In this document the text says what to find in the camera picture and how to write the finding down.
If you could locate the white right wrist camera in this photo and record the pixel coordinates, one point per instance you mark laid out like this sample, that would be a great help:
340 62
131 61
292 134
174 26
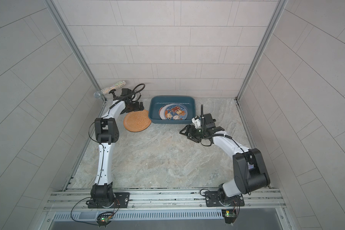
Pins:
197 122

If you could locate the glitter microphone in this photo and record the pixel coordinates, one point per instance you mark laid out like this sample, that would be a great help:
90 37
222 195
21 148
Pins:
107 90

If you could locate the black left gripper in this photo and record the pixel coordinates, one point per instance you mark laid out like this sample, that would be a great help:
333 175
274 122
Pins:
136 107

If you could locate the pink unicorn round coaster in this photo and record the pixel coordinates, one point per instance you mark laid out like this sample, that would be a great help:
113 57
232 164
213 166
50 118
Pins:
162 113

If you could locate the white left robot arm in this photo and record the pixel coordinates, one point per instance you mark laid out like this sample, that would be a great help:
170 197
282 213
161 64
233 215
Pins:
106 135

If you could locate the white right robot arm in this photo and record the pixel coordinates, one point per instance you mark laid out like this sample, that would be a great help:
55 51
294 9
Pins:
249 169

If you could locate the orange round coaster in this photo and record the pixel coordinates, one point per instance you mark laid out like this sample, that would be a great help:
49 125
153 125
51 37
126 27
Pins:
137 121

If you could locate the teal plastic storage box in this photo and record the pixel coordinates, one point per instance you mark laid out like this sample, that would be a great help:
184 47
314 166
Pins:
159 101

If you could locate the green circuit board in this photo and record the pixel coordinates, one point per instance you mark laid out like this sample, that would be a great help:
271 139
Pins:
229 215
105 218

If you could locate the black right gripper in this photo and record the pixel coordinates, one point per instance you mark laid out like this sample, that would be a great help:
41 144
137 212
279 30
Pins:
193 133

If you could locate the blue toast cartoon coaster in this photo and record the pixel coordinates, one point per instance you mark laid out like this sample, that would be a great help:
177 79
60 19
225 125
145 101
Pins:
176 112

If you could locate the right green circuit board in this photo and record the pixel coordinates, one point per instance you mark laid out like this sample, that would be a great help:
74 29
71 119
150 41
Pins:
229 215

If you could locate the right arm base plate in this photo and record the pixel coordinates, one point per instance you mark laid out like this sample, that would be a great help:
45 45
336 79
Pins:
219 199

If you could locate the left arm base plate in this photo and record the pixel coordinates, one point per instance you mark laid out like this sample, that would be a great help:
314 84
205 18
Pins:
109 201

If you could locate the black microphone stand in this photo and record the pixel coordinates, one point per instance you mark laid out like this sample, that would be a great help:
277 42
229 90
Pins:
112 92

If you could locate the left aluminium corner post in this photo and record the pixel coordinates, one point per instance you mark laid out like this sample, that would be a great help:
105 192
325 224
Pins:
71 42

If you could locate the left green circuit board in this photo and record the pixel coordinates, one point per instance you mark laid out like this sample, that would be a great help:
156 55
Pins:
105 218

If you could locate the aluminium corner frame post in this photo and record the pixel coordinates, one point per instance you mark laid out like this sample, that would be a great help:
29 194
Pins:
267 35

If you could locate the aluminium front rail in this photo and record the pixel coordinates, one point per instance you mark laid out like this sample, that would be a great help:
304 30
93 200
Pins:
159 204

